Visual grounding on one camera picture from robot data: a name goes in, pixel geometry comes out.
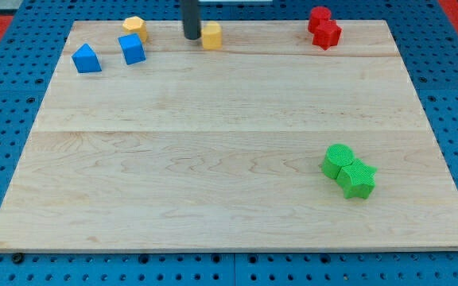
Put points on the yellow hexagon block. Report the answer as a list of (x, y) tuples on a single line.
[(136, 25)]

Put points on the blue triangular block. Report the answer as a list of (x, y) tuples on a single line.
[(86, 60)]

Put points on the red cylinder block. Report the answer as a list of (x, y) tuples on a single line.
[(317, 15)]

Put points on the red star block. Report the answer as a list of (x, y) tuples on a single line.
[(327, 34)]

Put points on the light wooden board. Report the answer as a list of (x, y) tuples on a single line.
[(195, 151)]

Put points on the blue cube block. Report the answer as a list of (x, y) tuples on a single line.
[(132, 48)]

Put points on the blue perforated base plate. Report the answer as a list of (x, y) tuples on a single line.
[(428, 41)]

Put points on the green star block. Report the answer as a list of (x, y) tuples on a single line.
[(357, 180)]

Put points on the yellow rounded block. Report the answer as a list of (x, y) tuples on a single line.
[(212, 37)]

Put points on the green cylinder block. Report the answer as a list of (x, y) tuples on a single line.
[(336, 157)]

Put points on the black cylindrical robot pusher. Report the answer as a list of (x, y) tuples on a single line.
[(191, 21)]

